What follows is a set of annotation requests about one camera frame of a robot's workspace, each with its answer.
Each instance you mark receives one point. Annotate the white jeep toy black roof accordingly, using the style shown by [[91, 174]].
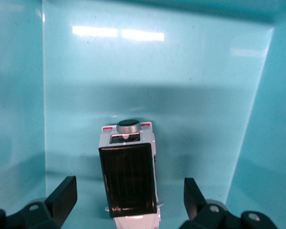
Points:
[[127, 179]]

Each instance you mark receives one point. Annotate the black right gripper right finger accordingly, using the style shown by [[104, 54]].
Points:
[[195, 202]]

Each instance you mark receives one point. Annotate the cyan plastic bin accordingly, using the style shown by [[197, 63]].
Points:
[[157, 71]]

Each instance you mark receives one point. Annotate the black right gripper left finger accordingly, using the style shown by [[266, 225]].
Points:
[[62, 200]]

